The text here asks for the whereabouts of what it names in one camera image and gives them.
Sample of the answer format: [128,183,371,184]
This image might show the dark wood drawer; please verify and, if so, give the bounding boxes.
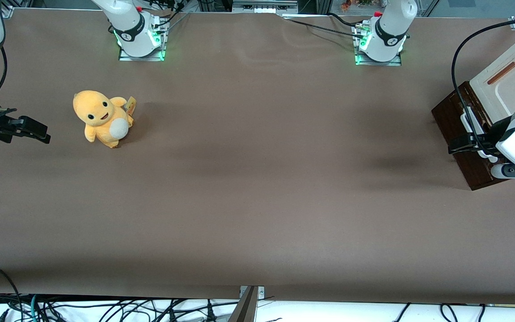
[431,80,511,191]

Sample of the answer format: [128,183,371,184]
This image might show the dark metal beam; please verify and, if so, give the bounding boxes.
[228,286,259,322]

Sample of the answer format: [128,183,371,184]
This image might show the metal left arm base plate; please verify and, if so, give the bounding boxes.
[354,22,402,67]

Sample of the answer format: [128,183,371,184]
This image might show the grey metal rack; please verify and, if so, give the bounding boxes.
[232,0,299,14]

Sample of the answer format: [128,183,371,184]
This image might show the brown wooden drawer handle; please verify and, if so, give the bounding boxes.
[487,60,515,85]

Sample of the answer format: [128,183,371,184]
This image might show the cream drawer front panel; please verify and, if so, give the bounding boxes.
[469,42,515,128]

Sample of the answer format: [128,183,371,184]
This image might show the silver metal bracket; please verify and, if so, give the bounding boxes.
[240,285,265,299]

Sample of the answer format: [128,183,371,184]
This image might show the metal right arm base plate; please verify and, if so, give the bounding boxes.
[118,17,169,62]

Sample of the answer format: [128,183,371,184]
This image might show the long black table cable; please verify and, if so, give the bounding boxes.
[282,17,366,40]

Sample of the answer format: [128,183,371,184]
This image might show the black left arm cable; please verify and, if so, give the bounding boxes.
[451,20,515,155]

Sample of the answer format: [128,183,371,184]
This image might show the yellow plush toy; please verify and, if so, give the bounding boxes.
[72,90,137,149]

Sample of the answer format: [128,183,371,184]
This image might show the white drawer handle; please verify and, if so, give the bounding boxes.
[460,106,499,164]

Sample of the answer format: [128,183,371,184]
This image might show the brown table cover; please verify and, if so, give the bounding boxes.
[0,8,515,305]

